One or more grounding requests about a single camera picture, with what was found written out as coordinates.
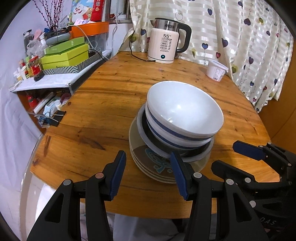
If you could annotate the white plastic tub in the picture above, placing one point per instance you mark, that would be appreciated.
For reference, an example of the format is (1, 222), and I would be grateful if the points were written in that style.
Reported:
(216, 70)

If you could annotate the stainless steel bowl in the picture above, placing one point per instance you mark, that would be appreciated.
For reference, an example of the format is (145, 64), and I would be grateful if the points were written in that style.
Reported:
(188, 156)

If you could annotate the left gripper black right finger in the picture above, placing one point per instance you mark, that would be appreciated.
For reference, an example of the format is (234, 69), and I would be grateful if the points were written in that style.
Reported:
(236, 219)

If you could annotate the colourful poster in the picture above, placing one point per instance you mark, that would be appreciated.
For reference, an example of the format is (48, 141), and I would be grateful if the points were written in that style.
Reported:
(86, 10)

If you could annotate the large white blue-striped bowl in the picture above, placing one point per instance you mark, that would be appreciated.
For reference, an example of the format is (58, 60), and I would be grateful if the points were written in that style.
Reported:
(183, 110)

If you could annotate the purple flower branches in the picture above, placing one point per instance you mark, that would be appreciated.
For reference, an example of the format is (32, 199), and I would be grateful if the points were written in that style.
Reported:
(50, 12)

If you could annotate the orange lidded storage box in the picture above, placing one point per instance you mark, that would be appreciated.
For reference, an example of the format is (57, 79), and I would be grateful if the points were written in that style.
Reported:
(95, 34)

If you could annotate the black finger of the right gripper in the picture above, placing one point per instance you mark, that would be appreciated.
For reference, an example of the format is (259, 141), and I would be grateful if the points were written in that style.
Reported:
(226, 171)
(248, 150)

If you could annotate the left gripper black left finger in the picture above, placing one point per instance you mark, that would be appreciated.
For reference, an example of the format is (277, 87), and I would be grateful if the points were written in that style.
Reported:
(60, 218)

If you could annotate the grey pouch case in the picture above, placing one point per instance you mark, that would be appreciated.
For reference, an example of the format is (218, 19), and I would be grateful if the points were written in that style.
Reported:
(53, 38)

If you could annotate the zigzag pattern box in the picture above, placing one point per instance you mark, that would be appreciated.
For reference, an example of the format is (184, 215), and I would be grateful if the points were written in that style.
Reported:
(73, 69)

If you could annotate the wooden cabinet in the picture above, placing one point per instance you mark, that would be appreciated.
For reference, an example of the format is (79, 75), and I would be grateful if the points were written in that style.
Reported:
(279, 116)

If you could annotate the green gift boxes stack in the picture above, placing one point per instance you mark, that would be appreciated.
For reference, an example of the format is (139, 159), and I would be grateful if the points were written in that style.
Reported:
(68, 53)

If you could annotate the red toy figure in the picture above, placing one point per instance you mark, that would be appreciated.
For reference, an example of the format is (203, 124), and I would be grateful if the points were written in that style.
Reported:
(36, 68)

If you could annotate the black binder clip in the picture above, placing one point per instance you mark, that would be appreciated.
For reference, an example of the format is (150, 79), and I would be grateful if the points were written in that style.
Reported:
(52, 119)

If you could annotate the small white blue-striped bowl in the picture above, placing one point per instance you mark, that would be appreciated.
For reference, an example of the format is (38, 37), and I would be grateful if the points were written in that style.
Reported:
(175, 142)

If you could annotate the heart pattern curtain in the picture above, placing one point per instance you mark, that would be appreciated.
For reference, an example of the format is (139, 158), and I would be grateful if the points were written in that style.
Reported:
(248, 37)

